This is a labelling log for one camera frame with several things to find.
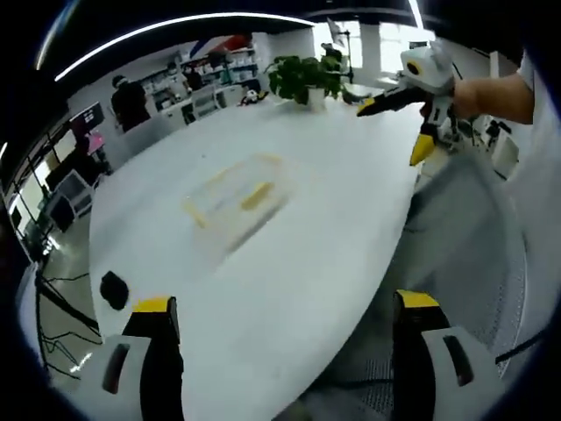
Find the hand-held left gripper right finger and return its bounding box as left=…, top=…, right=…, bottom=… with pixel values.
left=392, top=289, right=505, bottom=421

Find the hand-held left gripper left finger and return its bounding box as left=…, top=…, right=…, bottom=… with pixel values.
left=85, top=296, right=185, bottom=421

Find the clear plastic food container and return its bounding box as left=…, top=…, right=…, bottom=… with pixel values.
left=181, top=151, right=295, bottom=255

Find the person's right hand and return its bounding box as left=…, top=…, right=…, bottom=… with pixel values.
left=451, top=74, right=527, bottom=119

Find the black light stand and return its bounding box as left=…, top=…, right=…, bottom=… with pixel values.
left=326, top=17, right=357, bottom=82

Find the black round object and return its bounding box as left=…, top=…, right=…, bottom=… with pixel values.
left=99, top=270, right=131, bottom=311

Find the potted green plant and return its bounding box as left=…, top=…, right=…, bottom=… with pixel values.
left=264, top=54, right=352, bottom=106

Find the person's white shirt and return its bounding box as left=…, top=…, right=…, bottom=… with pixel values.
left=503, top=50, right=561, bottom=352

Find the black and white toy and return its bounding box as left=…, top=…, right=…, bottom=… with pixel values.
left=238, top=89, right=269, bottom=107

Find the white shelving unit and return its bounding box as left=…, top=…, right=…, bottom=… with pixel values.
left=139, top=43, right=264, bottom=126

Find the pink chair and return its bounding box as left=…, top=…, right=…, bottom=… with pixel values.
left=83, top=131, right=109, bottom=161

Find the black floor cable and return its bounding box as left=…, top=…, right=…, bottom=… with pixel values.
left=32, top=269, right=104, bottom=378

